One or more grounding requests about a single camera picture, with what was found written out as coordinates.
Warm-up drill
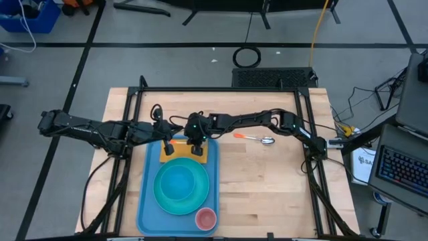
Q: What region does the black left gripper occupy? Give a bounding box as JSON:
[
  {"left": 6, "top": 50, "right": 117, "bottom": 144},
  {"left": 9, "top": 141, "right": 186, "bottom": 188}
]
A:
[{"left": 152, "top": 112, "right": 185, "bottom": 157}]

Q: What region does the yellow cloth napkin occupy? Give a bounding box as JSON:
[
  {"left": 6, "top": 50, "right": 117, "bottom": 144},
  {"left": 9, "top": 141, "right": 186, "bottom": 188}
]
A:
[{"left": 159, "top": 137, "right": 209, "bottom": 165}]

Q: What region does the blue plastic bowl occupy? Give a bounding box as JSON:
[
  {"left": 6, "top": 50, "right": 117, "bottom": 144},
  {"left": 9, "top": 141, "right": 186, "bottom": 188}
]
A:
[{"left": 159, "top": 164, "right": 197, "bottom": 202}]

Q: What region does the teal plastic plate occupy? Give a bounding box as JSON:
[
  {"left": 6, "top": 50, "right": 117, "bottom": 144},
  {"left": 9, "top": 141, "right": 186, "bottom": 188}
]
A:
[{"left": 152, "top": 157, "right": 211, "bottom": 216}]

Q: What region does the orange-handled metal spoon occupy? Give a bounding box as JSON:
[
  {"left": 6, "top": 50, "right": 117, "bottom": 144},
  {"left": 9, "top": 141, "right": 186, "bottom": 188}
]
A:
[{"left": 233, "top": 133, "right": 276, "bottom": 145}]

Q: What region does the blue plastic tray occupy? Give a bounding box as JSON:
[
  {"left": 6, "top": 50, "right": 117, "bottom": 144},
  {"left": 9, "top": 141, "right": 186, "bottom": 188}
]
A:
[{"left": 136, "top": 135, "right": 221, "bottom": 238}]

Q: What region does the pink ribbed cup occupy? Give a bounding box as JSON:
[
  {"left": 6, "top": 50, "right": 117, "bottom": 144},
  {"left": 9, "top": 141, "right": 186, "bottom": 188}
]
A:
[{"left": 195, "top": 207, "right": 217, "bottom": 232}]

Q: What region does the black perforated computer case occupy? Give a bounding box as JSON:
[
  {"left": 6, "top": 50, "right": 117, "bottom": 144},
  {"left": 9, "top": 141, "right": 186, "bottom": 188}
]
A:
[{"left": 231, "top": 66, "right": 315, "bottom": 89}]

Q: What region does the black stand leg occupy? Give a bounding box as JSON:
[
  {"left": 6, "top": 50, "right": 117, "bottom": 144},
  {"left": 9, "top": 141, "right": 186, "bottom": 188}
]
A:
[{"left": 112, "top": 2, "right": 171, "bottom": 18}]

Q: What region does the black backdrop panel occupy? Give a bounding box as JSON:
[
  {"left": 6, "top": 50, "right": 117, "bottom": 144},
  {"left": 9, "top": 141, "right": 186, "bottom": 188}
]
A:
[{"left": 156, "top": 0, "right": 342, "bottom": 31}]

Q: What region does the orange and black object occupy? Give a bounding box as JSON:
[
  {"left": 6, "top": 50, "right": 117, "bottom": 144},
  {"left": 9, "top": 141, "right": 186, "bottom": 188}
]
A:
[{"left": 62, "top": 0, "right": 101, "bottom": 17}]

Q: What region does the white printed box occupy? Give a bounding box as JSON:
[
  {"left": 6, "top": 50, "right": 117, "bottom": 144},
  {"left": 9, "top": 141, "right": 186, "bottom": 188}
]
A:
[{"left": 350, "top": 146, "right": 377, "bottom": 185}]

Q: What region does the grey bar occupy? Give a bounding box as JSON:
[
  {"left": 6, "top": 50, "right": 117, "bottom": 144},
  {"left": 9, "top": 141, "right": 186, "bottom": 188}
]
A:
[{"left": 0, "top": 76, "right": 29, "bottom": 88}]

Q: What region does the blue plastic bin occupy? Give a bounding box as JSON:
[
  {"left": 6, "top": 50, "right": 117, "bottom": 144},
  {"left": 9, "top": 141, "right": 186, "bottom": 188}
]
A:
[{"left": 0, "top": 0, "right": 62, "bottom": 34}]

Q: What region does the black cart leg with caster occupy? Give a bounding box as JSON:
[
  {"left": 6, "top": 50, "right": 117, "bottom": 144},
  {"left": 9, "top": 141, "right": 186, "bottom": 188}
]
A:
[{"left": 369, "top": 200, "right": 392, "bottom": 239}]

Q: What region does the laptop with lit keyboard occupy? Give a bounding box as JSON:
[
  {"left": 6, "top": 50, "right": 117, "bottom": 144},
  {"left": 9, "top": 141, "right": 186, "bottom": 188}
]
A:
[{"left": 367, "top": 124, "right": 428, "bottom": 215}]

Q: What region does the grey closed laptop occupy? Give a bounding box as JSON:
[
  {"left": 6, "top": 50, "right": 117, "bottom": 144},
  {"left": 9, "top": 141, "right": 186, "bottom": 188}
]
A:
[{"left": 395, "top": 52, "right": 428, "bottom": 135}]

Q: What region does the black device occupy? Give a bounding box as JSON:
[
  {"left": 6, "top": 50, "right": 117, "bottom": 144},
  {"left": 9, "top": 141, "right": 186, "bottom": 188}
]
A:
[{"left": 417, "top": 56, "right": 428, "bottom": 84}]

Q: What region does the black coiled cable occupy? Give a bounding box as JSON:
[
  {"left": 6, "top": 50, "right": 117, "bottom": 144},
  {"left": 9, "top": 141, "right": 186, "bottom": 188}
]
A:
[{"left": 232, "top": 46, "right": 261, "bottom": 69}]

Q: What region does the thin black cable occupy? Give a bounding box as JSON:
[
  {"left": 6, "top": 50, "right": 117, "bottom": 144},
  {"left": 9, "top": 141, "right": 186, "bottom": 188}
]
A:
[{"left": 244, "top": 12, "right": 253, "bottom": 45}]

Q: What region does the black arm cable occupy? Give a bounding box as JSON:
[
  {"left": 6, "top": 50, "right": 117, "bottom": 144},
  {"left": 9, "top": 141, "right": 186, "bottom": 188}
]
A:
[{"left": 80, "top": 155, "right": 116, "bottom": 232}]

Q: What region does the yellow cable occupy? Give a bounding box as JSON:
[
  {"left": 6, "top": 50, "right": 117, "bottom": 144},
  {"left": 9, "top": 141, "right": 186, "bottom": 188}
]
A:
[{"left": 308, "top": 0, "right": 330, "bottom": 68}]

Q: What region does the white cable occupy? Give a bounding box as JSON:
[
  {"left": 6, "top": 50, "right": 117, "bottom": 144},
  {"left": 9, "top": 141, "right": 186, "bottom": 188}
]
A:
[{"left": 0, "top": 0, "right": 37, "bottom": 54}]

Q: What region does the black cable bundle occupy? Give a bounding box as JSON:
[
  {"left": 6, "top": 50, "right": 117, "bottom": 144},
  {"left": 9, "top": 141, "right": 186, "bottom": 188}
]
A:
[{"left": 329, "top": 50, "right": 411, "bottom": 135}]

